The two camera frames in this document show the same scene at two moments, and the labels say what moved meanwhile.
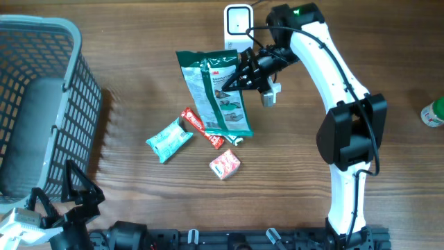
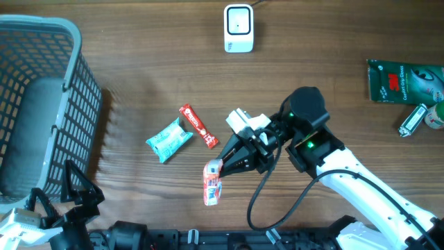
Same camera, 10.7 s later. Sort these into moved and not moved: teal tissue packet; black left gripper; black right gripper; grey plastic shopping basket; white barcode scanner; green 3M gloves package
Moved: black right gripper; green 3M gloves package
Not moved: black left gripper; white barcode scanner; grey plastic shopping basket; teal tissue packet
